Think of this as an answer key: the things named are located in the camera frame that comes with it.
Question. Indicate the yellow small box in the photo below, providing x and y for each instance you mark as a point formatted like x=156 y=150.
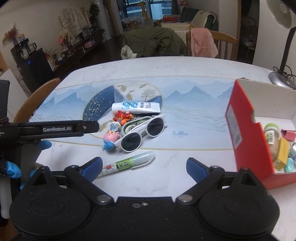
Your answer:
x=281 y=161

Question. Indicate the blue gloved hand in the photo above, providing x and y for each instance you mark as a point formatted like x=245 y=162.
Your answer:
x=28 y=165

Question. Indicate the grey correction tape dispenser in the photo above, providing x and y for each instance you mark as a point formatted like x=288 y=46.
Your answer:
x=127 y=127

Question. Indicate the dark sideboard with items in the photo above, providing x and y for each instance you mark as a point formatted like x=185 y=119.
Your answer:
x=38 y=66

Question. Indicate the teal round object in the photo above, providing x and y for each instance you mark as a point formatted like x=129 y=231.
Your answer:
x=290 y=167

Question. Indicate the pink pig toy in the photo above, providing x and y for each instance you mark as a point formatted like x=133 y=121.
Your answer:
x=111 y=136

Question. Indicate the silver desk lamp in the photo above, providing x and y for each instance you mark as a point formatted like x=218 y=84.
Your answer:
x=283 y=13

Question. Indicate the wooden chair pink cloth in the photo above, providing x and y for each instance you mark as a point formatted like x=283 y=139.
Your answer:
x=227 y=45

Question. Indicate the pink cloth on chair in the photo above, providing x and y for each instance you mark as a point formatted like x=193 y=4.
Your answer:
x=202 y=43

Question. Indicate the green jacket on chair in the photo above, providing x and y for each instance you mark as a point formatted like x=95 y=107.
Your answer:
x=152 y=42

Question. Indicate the green lid spice jar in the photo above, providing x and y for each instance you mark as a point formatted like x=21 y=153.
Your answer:
x=272 y=137

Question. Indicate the white blue tube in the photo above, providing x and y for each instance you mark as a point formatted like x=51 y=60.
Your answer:
x=136 y=107

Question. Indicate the sofa with blankets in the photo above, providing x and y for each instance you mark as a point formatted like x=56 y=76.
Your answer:
x=190 y=18

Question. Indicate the clear jar silver lid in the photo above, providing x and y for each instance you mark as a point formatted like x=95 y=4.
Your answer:
x=292 y=152

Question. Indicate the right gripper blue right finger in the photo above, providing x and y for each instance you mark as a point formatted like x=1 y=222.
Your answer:
x=206 y=179

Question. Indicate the wooden chair at left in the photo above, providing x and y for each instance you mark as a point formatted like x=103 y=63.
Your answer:
x=35 y=100

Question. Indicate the red orange toy figure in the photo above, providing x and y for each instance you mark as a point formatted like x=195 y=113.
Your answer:
x=123 y=117

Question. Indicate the pink folded paper piece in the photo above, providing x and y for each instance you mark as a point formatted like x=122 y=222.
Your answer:
x=289 y=135

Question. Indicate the green white cartoon pen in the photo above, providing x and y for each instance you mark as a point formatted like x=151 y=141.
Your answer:
x=133 y=162

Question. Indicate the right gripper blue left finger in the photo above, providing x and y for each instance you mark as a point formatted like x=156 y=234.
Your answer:
x=82 y=177

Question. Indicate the blue white striped toy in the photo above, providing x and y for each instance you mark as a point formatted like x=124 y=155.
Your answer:
x=115 y=126

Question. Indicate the white sunglasses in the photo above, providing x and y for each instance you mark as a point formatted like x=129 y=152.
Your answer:
x=133 y=140

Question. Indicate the red white cardboard box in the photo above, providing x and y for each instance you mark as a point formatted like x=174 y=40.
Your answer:
x=251 y=106

